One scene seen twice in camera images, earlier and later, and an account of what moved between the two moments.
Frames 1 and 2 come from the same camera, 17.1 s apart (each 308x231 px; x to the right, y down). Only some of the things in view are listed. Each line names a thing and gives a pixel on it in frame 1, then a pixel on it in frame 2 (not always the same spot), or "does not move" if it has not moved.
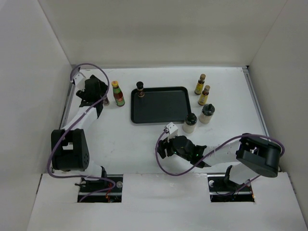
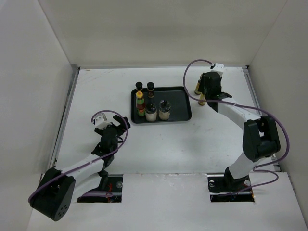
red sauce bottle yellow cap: [118, 93] → [140, 104]
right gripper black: [161, 147] → [201, 87]
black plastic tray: [160, 105] does not move
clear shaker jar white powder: [207, 113] → [164, 109]
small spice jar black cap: [140, 89] → [150, 89]
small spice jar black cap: [106, 102] → [139, 86]
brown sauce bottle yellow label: [203, 97] does not move
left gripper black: [102, 88] → [122, 125]
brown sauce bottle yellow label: [199, 86] does not move
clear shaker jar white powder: [189, 125] → [150, 112]
